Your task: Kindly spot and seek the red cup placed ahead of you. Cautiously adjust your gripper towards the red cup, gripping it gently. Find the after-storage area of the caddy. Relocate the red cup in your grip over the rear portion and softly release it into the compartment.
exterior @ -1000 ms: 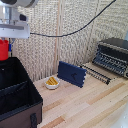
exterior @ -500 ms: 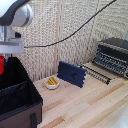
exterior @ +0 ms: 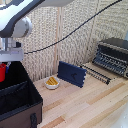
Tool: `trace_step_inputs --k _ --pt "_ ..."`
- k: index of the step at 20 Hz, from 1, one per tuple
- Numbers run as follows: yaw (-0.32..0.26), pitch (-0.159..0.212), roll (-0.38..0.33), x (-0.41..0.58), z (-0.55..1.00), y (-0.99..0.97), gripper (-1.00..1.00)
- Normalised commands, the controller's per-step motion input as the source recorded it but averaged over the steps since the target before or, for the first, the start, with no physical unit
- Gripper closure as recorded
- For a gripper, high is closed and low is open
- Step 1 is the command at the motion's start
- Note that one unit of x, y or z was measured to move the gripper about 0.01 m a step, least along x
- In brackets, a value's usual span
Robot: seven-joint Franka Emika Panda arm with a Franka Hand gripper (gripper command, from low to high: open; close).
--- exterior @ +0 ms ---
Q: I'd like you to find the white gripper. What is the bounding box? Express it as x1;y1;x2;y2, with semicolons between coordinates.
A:
0;46;25;73

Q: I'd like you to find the red plastic cup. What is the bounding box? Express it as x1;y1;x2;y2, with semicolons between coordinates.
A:
0;63;8;83

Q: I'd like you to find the black fabric storage box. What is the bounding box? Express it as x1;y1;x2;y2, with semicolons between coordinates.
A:
0;59;44;128

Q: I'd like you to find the yellow food in bowl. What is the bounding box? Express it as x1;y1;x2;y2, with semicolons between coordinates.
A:
46;76;59;86

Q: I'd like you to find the white bowl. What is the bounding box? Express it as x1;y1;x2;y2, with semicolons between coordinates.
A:
44;78;61;91

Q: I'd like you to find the dark blue flat board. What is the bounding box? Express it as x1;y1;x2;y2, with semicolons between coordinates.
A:
57;60;88;89

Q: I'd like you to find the bamboo folding screen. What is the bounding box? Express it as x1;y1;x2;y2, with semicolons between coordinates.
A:
0;0;128;83

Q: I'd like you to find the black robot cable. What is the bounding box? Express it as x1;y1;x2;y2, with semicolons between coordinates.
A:
23;0;123;55

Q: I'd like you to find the black wire rack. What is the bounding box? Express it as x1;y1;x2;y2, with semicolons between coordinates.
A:
80;63;113;85

